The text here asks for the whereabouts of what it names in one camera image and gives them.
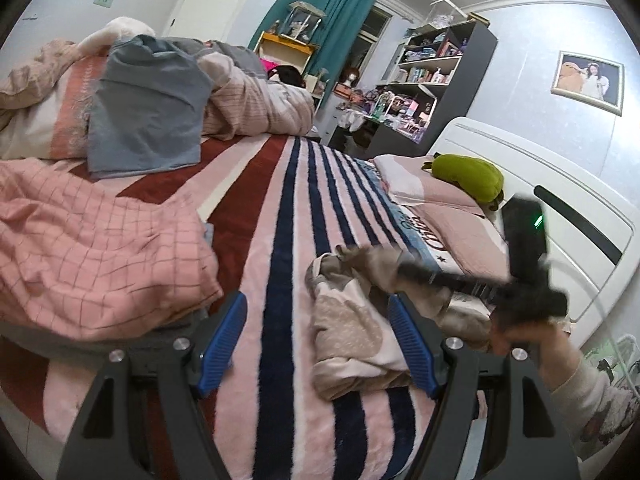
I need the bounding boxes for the framed wall picture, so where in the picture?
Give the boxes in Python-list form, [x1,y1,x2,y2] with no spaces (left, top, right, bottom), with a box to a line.
[550,51,626,116]

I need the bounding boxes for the clear display box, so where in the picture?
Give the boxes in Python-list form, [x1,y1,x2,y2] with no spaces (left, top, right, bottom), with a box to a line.
[427,0,463,26]

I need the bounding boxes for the dark grey bookshelf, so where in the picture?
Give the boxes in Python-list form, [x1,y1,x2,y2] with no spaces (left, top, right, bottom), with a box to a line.
[372,21,498,158]

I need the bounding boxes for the dark grey desk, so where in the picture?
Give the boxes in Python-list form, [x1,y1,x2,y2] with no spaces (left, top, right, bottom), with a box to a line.
[327,122,426,161]

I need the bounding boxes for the green plush toy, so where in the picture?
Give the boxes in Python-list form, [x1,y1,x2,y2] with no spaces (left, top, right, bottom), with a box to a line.
[422,154,506,208]

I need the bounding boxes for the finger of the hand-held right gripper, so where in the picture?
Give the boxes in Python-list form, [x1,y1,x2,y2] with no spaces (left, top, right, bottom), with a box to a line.
[395,260,511,303]

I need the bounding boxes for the person's right forearm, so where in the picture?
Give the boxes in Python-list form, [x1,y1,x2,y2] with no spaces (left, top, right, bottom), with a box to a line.
[537,332,640,458]

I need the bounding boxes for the beige white pillow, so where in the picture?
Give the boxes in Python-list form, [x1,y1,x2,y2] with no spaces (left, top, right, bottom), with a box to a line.
[372,154,486,208]

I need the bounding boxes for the pink lace pillow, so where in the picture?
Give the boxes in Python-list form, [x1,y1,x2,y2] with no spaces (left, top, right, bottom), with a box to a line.
[0,40,108,161]

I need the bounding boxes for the pink checkered blanket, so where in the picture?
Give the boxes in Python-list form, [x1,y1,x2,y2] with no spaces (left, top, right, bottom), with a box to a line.
[0,156,224,343]

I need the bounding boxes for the person's right hand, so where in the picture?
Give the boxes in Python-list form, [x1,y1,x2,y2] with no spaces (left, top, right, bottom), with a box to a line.
[489,317,561,358]

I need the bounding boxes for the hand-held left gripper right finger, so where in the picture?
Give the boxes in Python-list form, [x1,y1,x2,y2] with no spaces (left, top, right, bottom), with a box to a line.
[387,294,581,480]

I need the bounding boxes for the grey blanket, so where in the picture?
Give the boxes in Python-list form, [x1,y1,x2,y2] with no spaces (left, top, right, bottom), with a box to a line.
[160,37,266,81]

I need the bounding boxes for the striped fleece blanket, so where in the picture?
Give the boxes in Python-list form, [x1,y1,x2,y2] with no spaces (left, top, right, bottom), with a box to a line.
[0,132,501,480]

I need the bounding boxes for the white door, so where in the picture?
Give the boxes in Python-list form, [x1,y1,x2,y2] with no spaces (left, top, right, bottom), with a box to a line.
[159,0,253,43]

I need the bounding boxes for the white bed headboard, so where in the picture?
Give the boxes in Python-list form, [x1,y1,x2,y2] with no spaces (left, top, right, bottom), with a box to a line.
[430,116,636,321]

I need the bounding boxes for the blue-grey folded cloth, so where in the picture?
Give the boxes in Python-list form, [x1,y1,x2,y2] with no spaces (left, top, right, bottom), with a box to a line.
[87,35,215,180]

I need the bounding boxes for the teal curtain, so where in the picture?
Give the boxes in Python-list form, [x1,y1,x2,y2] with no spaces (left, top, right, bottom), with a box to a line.
[260,0,378,111]

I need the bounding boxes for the small white shelf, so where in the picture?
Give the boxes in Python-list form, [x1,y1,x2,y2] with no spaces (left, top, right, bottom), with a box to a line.
[305,72,327,106]

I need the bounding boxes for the dark furry plush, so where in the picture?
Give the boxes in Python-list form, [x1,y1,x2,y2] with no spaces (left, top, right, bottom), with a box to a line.
[270,65,306,88]

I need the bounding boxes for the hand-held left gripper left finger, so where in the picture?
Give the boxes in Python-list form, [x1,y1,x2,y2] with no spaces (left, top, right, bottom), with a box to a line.
[56,290,248,480]

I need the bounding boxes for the cartoon print cream pants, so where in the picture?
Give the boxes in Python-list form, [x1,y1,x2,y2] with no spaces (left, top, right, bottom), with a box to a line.
[306,244,501,402]

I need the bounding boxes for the yellow shelf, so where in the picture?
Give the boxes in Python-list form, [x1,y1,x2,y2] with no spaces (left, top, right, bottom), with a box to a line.
[253,31,321,73]

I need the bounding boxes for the glass display case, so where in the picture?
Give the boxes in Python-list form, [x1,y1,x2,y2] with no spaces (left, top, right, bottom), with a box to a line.
[282,1,326,43]

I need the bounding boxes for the checkered quilt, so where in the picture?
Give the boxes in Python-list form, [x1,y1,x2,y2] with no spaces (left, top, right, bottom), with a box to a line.
[200,52,317,142]

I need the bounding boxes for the row of desk figurines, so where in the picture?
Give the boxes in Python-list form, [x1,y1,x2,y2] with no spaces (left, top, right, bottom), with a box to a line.
[335,85,436,141]

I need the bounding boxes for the white plush toy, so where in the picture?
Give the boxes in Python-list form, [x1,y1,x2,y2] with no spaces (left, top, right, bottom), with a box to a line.
[75,16,158,56]

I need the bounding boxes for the window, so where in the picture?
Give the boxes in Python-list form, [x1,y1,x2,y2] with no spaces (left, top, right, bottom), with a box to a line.
[357,2,396,81]

